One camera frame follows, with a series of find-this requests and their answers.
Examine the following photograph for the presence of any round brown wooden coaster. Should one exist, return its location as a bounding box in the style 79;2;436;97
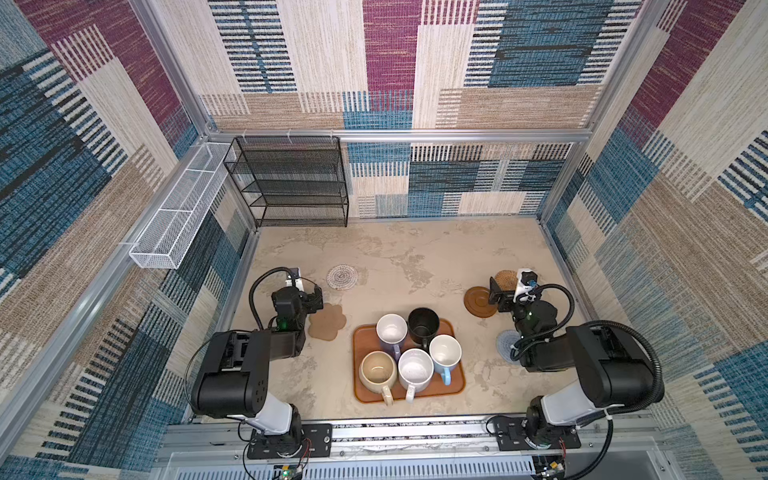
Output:
463;286;497;319

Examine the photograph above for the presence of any paw shaped cork coaster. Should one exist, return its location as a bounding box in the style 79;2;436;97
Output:
308;303;347;341

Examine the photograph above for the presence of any blue grey braided coaster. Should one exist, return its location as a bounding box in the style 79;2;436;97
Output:
496;329;520;366

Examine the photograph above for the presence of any multicolour woven round coaster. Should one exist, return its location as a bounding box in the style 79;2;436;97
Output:
326;264;359;291

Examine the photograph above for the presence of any black mug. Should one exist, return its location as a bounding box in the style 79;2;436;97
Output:
407;307;440;350

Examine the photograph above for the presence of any woven rattan round coaster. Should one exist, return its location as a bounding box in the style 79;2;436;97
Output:
494;269;518;292

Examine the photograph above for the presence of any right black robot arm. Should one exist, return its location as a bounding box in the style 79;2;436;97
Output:
488;269;665;449

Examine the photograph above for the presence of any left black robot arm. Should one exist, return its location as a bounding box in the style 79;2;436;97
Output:
189;267;323;458

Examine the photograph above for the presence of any light blue mug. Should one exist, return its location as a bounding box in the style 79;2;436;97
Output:
429;335;463;386

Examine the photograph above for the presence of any orange brown serving tray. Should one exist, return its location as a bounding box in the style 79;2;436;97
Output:
352;324;466;404

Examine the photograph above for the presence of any beige cream mug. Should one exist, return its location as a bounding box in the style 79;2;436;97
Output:
358;351;398;406

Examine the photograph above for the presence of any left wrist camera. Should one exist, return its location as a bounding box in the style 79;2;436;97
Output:
285;267;305;291

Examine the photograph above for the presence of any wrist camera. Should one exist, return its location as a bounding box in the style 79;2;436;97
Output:
285;267;305;291
514;268;538;304

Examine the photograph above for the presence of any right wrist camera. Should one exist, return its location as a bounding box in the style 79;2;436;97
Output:
514;268;538;304

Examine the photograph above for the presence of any black wire shelf rack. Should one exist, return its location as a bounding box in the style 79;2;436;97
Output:
224;136;350;228

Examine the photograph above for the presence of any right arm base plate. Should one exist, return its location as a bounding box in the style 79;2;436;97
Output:
485;415;582;451

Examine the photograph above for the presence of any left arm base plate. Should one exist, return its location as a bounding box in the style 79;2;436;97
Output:
245;423;333;460

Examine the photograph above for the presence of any white wire mesh basket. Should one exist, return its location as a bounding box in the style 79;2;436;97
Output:
129;142;229;270

